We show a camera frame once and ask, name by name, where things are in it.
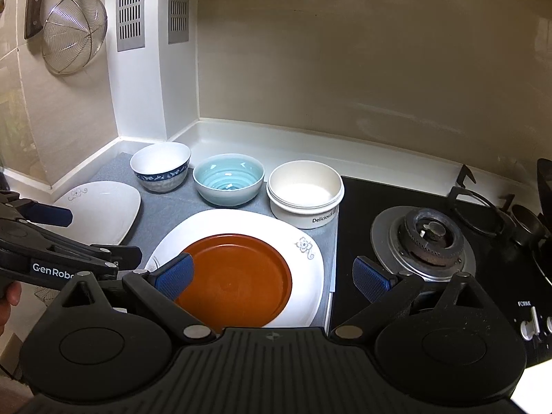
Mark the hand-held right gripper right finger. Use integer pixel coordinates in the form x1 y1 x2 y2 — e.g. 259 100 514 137
330 256 490 341

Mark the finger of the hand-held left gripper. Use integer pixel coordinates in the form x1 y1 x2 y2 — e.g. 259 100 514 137
56 244 143 274
0 190 73 228

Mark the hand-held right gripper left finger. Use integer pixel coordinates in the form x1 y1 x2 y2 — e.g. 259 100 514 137
55 254 216 346

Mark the small white square plate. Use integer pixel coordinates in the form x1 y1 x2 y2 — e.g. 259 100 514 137
52 181 141 246

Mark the orange round plate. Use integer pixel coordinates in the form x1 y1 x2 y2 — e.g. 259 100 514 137
172 234 293 328

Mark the large white square plate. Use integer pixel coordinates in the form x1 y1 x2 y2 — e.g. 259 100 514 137
144 209 325 328

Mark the white bowl blue pattern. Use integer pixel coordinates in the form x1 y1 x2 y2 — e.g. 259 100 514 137
130 142 191 194

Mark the teal glazed bowl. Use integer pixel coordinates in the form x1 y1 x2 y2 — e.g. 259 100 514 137
193 154 265 207

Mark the person's left hand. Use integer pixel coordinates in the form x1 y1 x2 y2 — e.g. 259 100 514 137
0 282 21 337

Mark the grey counter mat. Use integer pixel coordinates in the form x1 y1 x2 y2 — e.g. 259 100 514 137
84 151 339 324

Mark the metal gas burner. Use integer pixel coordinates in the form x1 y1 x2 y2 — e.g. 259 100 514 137
371 206 477 283

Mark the black glass cooktop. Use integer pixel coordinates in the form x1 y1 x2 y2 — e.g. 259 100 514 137
330 175 552 367

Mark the black pan support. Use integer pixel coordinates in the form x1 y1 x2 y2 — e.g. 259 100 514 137
446 164 518 236

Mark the dark gas burner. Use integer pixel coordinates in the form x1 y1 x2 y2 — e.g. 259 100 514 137
511 205 550 246

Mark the metal mesh strainer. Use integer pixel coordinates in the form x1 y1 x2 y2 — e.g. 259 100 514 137
42 0 108 75

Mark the black pan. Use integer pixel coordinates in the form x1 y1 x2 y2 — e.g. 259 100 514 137
531 157 552 285

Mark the grey vent grille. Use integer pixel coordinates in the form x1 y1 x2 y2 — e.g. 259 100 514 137
116 0 146 51
168 0 191 45

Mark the brown handled kitchen knife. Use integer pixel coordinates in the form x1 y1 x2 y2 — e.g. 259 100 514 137
23 0 56 40

